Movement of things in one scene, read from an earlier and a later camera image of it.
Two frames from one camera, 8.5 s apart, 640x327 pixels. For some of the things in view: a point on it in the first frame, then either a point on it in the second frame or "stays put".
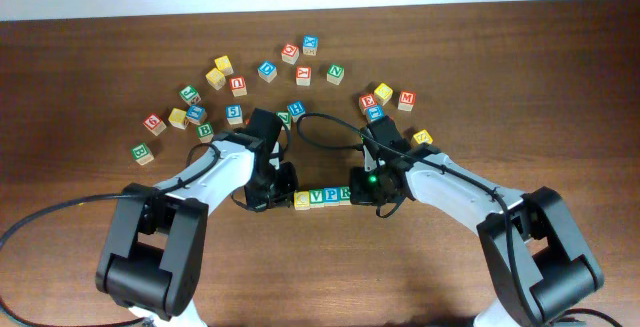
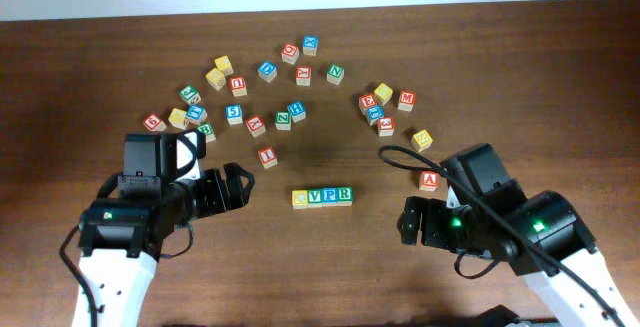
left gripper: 279,187 -> 215,190
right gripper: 361,190 -> 430,222
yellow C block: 301,200 stays put
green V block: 317,198 stays put
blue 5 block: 234,114 stays put
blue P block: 331,196 stays put
